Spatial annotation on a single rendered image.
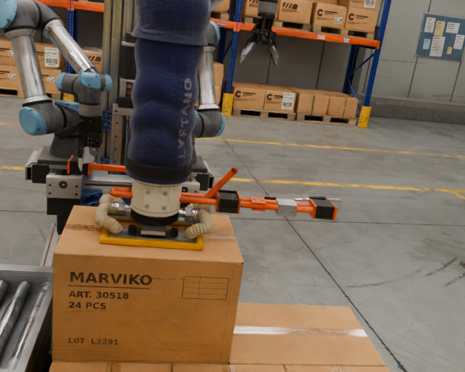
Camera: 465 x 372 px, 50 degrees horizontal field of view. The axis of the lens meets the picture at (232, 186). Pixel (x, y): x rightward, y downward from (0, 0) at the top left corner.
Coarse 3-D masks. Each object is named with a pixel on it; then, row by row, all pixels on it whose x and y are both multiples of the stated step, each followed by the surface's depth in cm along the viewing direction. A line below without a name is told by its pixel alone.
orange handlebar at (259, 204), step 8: (96, 168) 195; (104, 168) 195; (112, 168) 196; (120, 168) 196; (112, 192) 171; (120, 192) 171; (128, 192) 171; (184, 200) 174; (192, 200) 174; (200, 200) 174; (208, 200) 175; (248, 200) 181; (256, 200) 179; (264, 200) 180; (272, 200) 183; (256, 208) 178; (264, 208) 178; (272, 208) 178; (304, 208) 180; (312, 208) 181
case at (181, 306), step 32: (96, 224) 177; (128, 224) 181; (224, 224) 192; (64, 256) 155; (96, 256) 156; (128, 256) 158; (160, 256) 161; (192, 256) 163; (224, 256) 166; (64, 288) 159; (96, 288) 160; (128, 288) 162; (160, 288) 163; (192, 288) 165; (224, 288) 167; (64, 320) 162; (96, 320) 164; (128, 320) 166; (160, 320) 167; (192, 320) 169; (224, 320) 171; (64, 352) 166; (96, 352) 168; (128, 352) 170; (160, 352) 172; (192, 352) 173; (224, 352) 175
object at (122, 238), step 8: (104, 232) 167; (120, 232) 167; (128, 232) 167; (136, 232) 169; (168, 232) 172; (176, 232) 169; (104, 240) 163; (112, 240) 163; (120, 240) 164; (128, 240) 164; (136, 240) 165; (144, 240) 166; (152, 240) 166; (160, 240) 167; (168, 240) 167; (176, 240) 168; (184, 240) 168; (192, 240) 169; (200, 240) 171; (176, 248) 167; (184, 248) 167; (192, 248) 167; (200, 248) 168
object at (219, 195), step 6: (222, 192) 182; (228, 192) 182; (234, 192) 182; (216, 198) 176; (222, 198) 176; (228, 198) 177; (234, 198) 178; (240, 198) 175; (216, 204) 174; (222, 204) 175; (228, 204) 175; (234, 204) 175; (240, 204) 175; (216, 210) 175; (222, 210) 174; (228, 210) 175; (234, 210) 175
